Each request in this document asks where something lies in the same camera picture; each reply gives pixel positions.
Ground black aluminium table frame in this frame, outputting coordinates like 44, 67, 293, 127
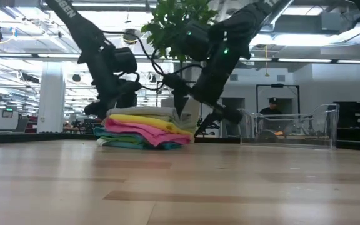
0, 131, 360, 153

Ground white building column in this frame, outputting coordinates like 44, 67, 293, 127
36, 61, 66, 134

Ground black storage shelf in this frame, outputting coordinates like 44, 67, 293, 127
333, 100, 360, 142

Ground grey microfiber towel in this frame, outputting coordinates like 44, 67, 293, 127
106, 106, 197, 134

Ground pale green microfiber towel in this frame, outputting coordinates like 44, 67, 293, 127
150, 114, 181, 123

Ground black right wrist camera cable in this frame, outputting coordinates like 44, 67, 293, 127
150, 46, 204, 82

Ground black left wrist camera cable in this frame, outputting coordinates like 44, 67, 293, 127
100, 29, 168, 92

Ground black ceiling dome lamp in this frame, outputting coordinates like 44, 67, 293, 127
122, 28, 139, 46

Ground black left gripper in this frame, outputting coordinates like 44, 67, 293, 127
84, 51, 143, 120

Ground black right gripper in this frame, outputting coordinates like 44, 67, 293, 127
171, 46, 245, 138

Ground turquoise microfiber towel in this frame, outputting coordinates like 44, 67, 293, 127
92, 126, 183, 151

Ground yellow microfiber towel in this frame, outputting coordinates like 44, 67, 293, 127
108, 114, 195, 137

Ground black rectangular floor frame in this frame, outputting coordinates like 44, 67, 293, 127
255, 82, 301, 115

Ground person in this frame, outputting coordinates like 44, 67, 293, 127
258, 96, 283, 116

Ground clear plastic bin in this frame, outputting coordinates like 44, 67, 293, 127
238, 102, 341, 150

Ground pink microfiber towel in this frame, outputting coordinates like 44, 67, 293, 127
104, 118, 193, 148

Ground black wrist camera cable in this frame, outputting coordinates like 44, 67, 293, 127
150, 46, 204, 82
100, 29, 168, 92

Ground white plant pot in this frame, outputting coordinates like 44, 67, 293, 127
160, 96, 201, 138

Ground green leafy plant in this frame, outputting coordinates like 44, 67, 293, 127
141, 0, 220, 63

